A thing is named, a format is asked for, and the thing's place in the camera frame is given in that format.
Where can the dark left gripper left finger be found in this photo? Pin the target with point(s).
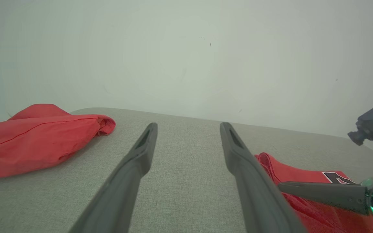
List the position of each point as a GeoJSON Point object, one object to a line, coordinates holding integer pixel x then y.
{"type": "Point", "coordinates": [121, 194]}

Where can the red jersey with number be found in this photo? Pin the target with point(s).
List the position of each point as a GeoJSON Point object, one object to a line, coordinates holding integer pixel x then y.
{"type": "Point", "coordinates": [309, 174]}

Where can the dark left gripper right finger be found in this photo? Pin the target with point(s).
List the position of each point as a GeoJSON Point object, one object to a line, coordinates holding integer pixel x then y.
{"type": "Point", "coordinates": [257, 194]}

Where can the red shorts with white band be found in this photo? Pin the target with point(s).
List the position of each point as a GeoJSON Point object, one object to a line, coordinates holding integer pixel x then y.
{"type": "Point", "coordinates": [34, 142]}

